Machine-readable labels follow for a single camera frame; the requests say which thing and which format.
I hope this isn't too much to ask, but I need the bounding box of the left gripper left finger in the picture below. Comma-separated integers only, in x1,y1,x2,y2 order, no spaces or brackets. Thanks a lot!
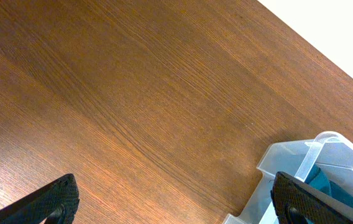
0,174,80,224

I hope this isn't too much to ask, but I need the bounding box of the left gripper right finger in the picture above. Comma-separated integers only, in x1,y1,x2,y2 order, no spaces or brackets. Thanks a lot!
270,172,353,224

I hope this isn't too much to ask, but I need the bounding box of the dark blue teal cloth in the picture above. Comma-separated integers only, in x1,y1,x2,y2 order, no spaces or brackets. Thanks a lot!
305,165,353,208

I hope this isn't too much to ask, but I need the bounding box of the clear plastic storage container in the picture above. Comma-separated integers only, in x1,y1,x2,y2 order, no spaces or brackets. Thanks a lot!
224,131,353,224

